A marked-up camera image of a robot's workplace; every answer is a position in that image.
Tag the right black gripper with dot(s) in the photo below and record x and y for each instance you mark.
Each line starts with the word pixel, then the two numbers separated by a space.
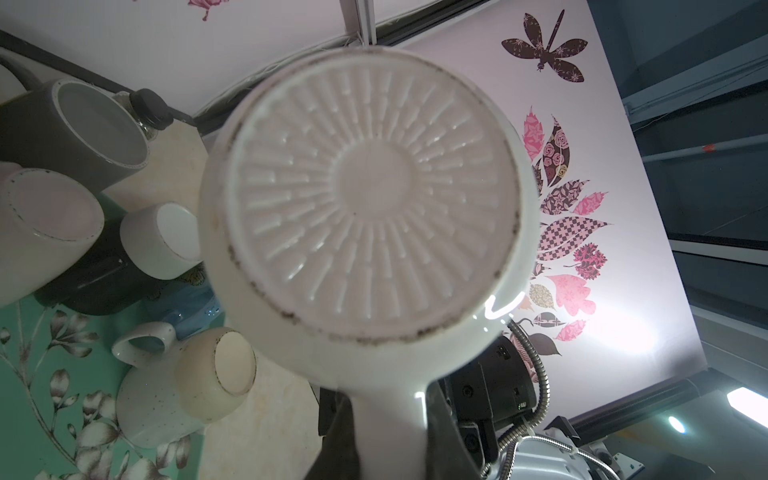
pixel 487 395

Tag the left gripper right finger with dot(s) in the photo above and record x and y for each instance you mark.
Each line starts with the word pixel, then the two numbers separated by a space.
pixel 446 458

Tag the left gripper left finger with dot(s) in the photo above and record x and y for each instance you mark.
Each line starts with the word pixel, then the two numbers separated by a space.
pixel 338 458

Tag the cream speckled mug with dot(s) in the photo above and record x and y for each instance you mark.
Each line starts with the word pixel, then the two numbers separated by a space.
pixel 177 387

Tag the white ribbed-bottom mug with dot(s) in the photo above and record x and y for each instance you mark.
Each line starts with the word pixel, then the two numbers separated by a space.
pixel 368 220

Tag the blue iridescent mug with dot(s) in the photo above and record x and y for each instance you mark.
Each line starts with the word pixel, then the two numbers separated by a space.
pixel 188 303

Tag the green floral tray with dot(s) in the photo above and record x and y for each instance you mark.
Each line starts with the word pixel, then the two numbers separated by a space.
pixel 59 386

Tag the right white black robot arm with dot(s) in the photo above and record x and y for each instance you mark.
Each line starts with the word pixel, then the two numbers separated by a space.
pixel 554 454

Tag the black white mug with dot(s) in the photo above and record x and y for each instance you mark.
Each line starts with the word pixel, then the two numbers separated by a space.
pixel 133 256

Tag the pink mug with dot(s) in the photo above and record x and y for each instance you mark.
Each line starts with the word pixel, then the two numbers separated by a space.
pixel 48 222

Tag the dark grey mug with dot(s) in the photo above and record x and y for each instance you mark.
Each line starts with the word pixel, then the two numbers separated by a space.
pixel 72 128

